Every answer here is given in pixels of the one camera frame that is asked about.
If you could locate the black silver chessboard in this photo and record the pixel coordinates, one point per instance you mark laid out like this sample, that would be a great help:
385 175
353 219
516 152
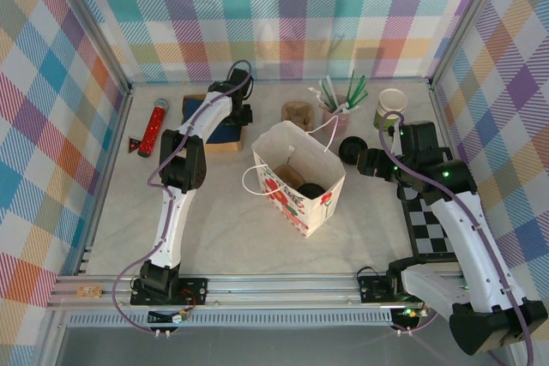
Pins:
422 233

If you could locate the stack of green paper cups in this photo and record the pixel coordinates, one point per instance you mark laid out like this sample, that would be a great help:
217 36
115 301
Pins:
390 102

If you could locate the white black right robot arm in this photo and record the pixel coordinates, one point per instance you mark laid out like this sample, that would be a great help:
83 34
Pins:
472 246

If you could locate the dark red triangle piece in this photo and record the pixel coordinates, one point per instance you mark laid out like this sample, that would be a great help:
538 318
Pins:
134 146

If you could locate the white wrapped straw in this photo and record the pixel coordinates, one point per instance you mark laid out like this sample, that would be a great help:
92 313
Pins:
348 107
316 95
329 87

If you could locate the red glitter toy microphone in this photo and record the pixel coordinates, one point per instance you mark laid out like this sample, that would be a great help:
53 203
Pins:
152 130

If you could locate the white flower print paper bag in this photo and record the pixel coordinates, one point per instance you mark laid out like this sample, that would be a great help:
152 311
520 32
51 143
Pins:
317 216

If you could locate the black plastic cup lid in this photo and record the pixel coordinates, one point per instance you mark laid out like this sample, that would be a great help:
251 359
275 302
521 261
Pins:
311 191

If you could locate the yellow power connector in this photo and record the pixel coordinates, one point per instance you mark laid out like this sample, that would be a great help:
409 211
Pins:
181 317
409 313

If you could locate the aluminium frame cross rail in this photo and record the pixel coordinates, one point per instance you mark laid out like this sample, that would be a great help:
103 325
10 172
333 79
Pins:
171 82

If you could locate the small brown circuit board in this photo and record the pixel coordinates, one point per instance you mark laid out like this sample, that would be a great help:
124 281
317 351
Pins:
88 292

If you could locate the aluminium frame post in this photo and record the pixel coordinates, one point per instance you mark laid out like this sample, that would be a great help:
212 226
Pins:
99 27
466 19

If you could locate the blue napkin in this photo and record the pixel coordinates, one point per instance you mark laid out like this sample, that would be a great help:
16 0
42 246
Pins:
193 109

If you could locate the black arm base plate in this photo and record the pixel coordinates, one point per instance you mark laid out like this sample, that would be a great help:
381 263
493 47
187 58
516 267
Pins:
193 291
371 289

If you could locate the aluminium mounting rail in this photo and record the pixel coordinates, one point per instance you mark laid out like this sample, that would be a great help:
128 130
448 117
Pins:
279 291

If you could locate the brown pulp cup carrier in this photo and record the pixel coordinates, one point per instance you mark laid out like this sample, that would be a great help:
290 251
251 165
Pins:
287 175

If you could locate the pink straw holder cup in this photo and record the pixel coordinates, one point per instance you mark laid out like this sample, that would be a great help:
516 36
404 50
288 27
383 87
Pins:
341 126

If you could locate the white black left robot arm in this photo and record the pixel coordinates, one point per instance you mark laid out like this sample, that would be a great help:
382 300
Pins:
171 229

